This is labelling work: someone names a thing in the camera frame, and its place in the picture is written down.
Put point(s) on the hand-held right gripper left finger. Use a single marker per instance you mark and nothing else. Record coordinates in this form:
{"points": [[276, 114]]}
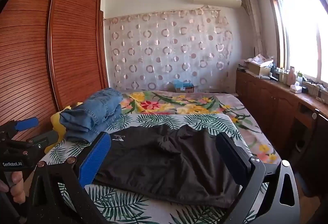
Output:
{"points": [[94, 160]]}

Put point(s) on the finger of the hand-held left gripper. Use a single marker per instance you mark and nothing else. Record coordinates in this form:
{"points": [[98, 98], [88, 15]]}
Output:
{"points": [[25, 123], [42, 140]]}

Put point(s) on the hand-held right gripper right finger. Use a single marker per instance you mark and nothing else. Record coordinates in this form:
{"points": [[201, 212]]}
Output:
{"points": [[232, 153]]}

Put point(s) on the black pants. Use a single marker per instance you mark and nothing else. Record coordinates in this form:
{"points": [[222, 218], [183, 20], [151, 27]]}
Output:
{"points": [[166, 162]]}

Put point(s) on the person's left hand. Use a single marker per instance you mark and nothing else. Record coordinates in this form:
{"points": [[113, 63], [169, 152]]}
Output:
{"points": [[17, 185]]}

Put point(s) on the yellow pillow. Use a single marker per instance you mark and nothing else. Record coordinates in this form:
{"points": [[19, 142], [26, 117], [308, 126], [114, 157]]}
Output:
{"points": [[57, 121]]}

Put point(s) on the folded blue jeans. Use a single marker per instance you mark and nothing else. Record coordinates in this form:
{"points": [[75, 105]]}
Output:
{"points": [[97, 111]]}

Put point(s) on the leaf print bed sheet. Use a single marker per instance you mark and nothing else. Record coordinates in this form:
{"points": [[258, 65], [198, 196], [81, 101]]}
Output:
{"points": [[123, 203]]}

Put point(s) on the wooden sideboard cabinet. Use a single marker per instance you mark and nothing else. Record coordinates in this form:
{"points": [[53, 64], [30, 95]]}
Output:
{"points": [[269, 101]]}

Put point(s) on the cardboard box with blue contents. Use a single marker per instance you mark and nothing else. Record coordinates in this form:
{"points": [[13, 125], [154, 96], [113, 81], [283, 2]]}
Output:
{"points": [[184, 88]]}

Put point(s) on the open cardboard box with papers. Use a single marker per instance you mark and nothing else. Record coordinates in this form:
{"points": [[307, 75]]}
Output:
{"points": [[257, 68]]}

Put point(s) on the wooden slatted wardrobe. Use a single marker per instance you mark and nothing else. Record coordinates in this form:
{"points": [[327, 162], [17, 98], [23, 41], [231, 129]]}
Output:
{"points": [[74, 47]]}

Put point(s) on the white tissue box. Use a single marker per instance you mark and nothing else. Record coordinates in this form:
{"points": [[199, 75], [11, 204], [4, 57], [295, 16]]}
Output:
{"points": [[296, 88]]}

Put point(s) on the white bottles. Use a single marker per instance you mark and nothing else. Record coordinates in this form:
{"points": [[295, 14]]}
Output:
{"points": [[281, 76]]}

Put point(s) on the pink bottle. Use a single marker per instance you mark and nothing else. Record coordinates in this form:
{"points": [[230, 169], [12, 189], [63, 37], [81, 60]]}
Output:
{"points": [[291, 76]]}

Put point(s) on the circle pattern sheer curtain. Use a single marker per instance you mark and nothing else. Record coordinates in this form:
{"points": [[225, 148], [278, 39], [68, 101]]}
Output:
{"points": [[166, 54]]}

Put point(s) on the white window curtain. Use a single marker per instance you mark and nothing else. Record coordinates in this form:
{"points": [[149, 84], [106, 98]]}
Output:
{"points": [[252, 13]]}

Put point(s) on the wooden frame window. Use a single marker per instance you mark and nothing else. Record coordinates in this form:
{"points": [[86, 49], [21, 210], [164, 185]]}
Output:
{"points": [[299, 42]]}

